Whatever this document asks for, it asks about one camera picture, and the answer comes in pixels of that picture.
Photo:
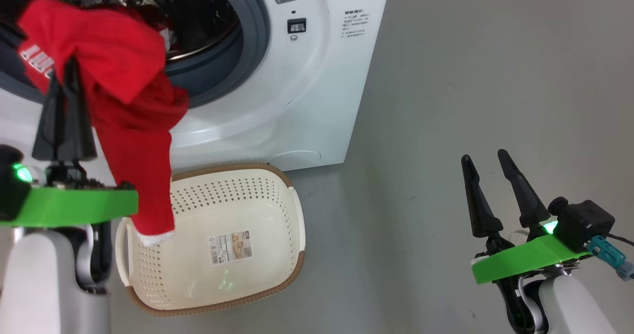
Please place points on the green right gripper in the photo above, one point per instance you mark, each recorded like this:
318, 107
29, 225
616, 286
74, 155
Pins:
525, 262

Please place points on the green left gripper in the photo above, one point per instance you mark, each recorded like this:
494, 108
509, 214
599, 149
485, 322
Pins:
74, 205

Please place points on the red garment with white print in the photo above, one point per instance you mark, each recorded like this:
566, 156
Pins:
124, 61

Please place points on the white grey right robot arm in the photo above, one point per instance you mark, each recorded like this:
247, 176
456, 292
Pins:
569, 309

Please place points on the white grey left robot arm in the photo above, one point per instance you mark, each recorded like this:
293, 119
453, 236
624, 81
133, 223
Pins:
34, 284

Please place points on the cream perforated basket brown rim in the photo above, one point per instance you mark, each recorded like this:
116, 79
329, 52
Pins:
247, 200

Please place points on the white printed product label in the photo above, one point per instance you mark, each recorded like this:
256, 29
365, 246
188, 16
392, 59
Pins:
230, 247

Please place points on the white front-load washing machine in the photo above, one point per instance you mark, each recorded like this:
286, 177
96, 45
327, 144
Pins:
307, 101

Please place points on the round white filter cover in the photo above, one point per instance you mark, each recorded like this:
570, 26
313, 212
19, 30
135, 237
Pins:
297, 159

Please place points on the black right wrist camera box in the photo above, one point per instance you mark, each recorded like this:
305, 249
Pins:
584, 222

